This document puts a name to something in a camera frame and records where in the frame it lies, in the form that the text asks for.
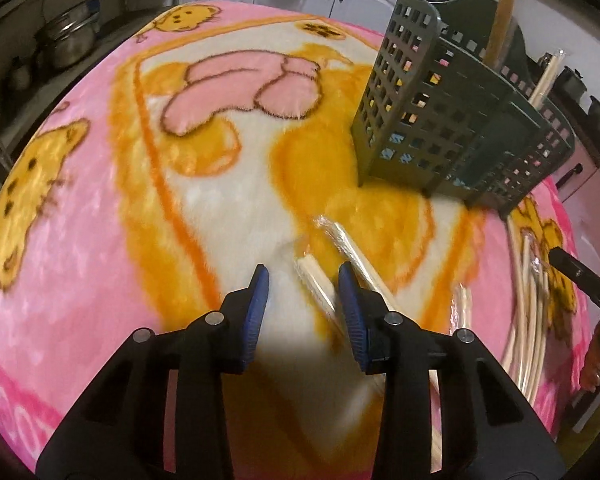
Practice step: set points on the pink bear printed blanket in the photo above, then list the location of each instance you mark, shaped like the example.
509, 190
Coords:
105, 260

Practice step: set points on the long white kitchen cabinet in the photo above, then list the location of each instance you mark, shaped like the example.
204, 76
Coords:
595, 210

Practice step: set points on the wooden chopstick pair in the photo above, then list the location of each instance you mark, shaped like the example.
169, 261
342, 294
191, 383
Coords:
315, 285
340, 242
521, 300
547, 77
465, 310
536, 330

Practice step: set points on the person's right hand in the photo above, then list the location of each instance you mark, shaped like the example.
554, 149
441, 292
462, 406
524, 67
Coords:
592, 365

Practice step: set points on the wooden spatula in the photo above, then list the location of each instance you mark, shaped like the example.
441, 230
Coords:
502, 10

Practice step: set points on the large stainless steel pot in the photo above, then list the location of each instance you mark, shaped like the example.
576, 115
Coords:
67, 40

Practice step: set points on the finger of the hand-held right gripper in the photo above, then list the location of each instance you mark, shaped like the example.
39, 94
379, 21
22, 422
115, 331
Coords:
570, 265

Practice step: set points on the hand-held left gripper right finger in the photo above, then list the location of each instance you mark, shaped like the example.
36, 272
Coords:
352, 320

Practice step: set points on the grey plastic utensil basket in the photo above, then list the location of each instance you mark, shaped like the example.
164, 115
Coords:
430, 110

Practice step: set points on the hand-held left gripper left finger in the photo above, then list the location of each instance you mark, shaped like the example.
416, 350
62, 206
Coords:
257, 310

